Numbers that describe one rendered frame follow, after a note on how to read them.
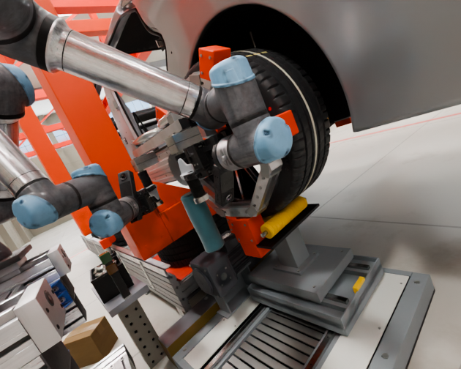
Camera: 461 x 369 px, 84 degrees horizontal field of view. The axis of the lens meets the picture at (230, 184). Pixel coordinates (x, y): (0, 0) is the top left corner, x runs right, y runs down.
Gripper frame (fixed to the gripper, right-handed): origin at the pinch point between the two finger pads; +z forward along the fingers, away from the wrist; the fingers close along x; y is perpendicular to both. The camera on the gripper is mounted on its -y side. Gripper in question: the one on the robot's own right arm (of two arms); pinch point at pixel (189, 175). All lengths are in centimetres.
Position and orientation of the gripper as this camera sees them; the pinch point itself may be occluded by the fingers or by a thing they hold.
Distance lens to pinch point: 73.4
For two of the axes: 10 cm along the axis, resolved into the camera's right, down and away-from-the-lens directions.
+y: -3.9, -9.0, -1.8
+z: -5.9, 1.0, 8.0
